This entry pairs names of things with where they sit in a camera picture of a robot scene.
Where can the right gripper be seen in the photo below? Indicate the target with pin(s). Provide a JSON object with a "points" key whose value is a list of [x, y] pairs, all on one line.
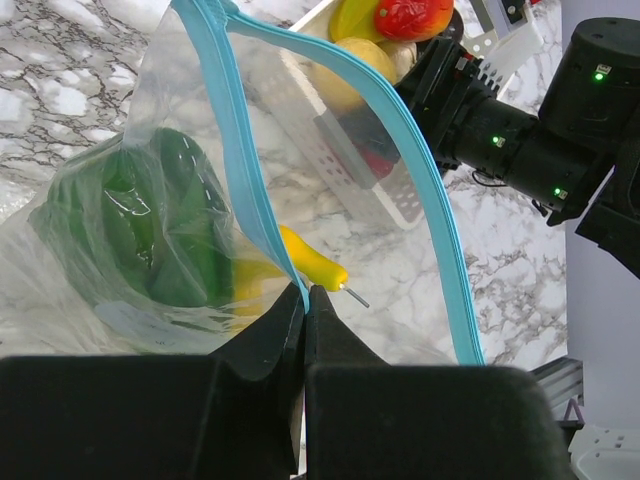
{"points": [[452, 97]]}

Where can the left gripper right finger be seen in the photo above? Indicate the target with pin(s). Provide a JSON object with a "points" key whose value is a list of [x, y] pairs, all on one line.
{"points": [[366, 419]]}

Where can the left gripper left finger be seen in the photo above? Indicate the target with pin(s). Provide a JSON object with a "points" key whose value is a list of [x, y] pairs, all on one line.
{"points": [[231, 414]]}

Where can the white perforated plastic basket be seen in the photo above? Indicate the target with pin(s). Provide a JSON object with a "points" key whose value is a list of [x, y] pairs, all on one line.
{"points": [[328, 141]]}

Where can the clear zip top bag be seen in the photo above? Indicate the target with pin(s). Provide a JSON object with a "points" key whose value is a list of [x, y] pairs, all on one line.
{"points": [[202, 76]]}

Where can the green toy leek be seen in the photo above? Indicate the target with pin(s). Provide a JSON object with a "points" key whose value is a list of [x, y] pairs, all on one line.
{"points": [[141, 221]]}

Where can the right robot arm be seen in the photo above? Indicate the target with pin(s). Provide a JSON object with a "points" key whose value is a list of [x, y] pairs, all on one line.
{"points": [[576, 158]]}

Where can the beige toy mushroom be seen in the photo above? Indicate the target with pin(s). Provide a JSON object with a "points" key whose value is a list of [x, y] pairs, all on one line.
{"points": [[403, 56]]}

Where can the red toy apple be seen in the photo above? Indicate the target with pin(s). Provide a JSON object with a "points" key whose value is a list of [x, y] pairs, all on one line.
{"points": [[380, 161]]}

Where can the red orange toy mango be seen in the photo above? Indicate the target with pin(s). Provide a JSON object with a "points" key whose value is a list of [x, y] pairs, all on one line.
{"points": [[412, 20]]}

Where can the yellow toy lemon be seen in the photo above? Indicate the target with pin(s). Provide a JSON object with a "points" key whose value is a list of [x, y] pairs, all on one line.
{"points": [[360, 68]]}

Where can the green toy starfruit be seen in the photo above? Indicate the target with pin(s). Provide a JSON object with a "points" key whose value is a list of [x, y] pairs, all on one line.
{"points": [[354, 18]]}

